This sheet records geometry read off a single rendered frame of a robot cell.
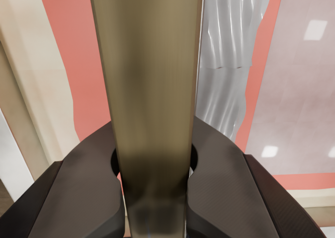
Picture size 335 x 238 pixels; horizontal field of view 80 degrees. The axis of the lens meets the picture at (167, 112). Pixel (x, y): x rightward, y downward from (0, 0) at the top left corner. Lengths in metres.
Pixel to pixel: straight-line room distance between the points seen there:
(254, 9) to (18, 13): 0.22
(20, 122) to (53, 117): 0.03
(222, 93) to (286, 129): 0.11
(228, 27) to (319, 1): 0.09
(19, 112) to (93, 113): 0.08
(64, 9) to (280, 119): 0.27
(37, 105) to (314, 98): 0.33
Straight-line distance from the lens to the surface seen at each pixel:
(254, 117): 0.28
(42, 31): 0.24
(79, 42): 0.23
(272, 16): 0.24
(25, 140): 0.28
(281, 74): 0.26
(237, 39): 0.22
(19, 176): 0.30
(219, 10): 0.22
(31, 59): 0.26
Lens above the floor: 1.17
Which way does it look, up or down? 61 degrees down
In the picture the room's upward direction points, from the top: 174 degrees clockwise
